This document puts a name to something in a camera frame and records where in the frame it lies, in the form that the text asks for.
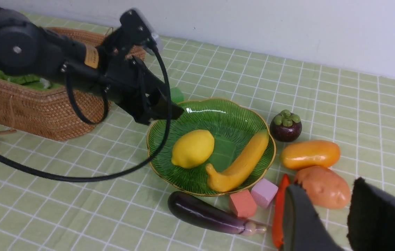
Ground orange toy carrot green leaves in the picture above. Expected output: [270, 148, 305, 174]
[271, 174, 291, 250]

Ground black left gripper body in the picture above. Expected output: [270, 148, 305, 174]
[61, 35, 165, 121]

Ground yellow toy lemon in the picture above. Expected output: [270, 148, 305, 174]
[171, 130, 215, 169]

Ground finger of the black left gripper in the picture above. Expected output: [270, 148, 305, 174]
[133, 92, 184, 125]

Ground purple toy eggplant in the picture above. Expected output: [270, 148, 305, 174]
[167, 191, 267, 236]

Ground dark purple toy mangosteen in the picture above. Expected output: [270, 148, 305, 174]
[269, 109, 302, 143]

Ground light purple foam block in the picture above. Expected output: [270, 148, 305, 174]
[251, 178, 278, 208]

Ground woven wicker basket green lining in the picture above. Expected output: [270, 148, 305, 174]
[0, 27, 146, 142]

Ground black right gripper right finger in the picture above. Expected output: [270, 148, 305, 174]
[347, 178, 395, 251]

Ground brown toy potato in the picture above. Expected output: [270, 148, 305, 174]
[294, 166, 351, 210]

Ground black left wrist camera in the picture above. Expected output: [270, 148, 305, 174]
[120, 8, 163, 56]

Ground green foam cube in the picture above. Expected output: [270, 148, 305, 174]
[170, 87, 185, 104]

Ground orange toy mango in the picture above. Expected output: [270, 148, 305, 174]
[280, 140, 341, 170]

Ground green leaf glass plate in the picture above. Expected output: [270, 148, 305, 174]
[150, 98, 269, 197]

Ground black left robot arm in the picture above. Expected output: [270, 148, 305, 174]
[0, 8, 184, 125]

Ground salmon pink foam block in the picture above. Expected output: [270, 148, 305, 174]
[229, 189, 257, 218]

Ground yellow toy banana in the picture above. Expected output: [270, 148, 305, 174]
[206, 130, 270, 193]

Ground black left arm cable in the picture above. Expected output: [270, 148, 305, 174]
[0, 38, 173, 183]

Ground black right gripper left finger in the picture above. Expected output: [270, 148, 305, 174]
[281, 184, 343, 251]

